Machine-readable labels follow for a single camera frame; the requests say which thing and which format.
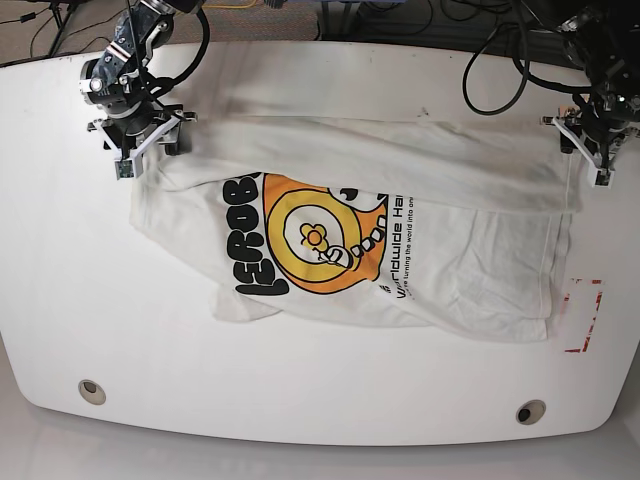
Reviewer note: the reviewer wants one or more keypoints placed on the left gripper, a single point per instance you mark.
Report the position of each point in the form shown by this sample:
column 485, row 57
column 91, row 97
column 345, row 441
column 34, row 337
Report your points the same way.
column 582, row 130

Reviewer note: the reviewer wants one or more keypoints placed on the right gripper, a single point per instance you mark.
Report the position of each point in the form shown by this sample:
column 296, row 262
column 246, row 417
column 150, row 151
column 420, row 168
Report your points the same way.
column 142, row 126

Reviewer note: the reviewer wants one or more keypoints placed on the white t-shirt with print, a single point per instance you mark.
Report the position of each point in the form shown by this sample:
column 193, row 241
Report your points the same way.
column 323, row 182

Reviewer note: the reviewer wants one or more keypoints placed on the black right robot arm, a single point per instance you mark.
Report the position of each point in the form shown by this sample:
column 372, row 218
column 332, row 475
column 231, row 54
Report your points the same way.
column 120, row 84

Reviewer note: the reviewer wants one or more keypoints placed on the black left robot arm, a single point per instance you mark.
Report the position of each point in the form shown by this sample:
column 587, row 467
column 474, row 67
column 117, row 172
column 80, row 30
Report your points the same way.
column 602, row 39

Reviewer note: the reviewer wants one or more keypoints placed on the black tripod stand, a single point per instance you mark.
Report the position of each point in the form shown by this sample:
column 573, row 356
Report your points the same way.
column 62, row 12

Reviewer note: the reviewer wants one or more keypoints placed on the red tape marking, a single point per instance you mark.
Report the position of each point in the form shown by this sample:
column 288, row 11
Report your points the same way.
column 579, row 313

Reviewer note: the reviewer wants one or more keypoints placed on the left table grommet hole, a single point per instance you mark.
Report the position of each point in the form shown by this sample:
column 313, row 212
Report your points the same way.
column 92, row 392

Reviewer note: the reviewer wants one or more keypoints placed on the table grommet hole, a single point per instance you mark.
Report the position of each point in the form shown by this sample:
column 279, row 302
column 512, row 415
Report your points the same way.
column 92, row 392
column 531, row 412

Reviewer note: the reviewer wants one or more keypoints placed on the right table grommet hole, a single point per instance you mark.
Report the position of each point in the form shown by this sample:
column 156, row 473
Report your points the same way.
column 531, row 412

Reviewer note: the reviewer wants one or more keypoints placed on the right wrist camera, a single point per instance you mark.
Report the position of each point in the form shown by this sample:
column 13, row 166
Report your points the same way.
column 126, row 169

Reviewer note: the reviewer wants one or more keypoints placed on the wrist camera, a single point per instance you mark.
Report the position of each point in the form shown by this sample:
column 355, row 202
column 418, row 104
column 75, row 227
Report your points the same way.
column 601, row 178
column 126, row 169

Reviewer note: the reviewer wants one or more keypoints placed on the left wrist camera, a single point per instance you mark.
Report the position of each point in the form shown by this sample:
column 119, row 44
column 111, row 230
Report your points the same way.
column 601, row 178

